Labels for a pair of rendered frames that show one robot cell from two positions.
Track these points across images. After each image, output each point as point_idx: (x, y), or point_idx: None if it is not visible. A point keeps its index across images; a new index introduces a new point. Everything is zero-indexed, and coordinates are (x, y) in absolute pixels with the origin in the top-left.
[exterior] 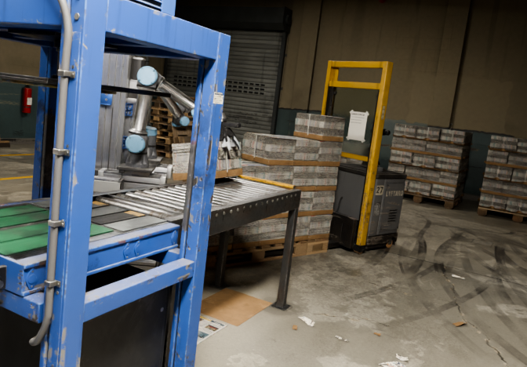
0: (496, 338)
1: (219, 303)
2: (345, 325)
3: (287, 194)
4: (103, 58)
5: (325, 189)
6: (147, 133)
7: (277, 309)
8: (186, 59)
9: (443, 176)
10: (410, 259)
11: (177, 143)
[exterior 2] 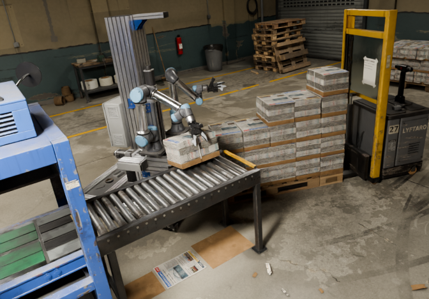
0: None
1: (215, 242)
2: (299, 276)
3: (239, 179)
4: (123, 76)
5: (332, 135)
6: (147, 132)
7: (254, 252)
8: None
9: None
10: (426, 190)
11: (165, 140)
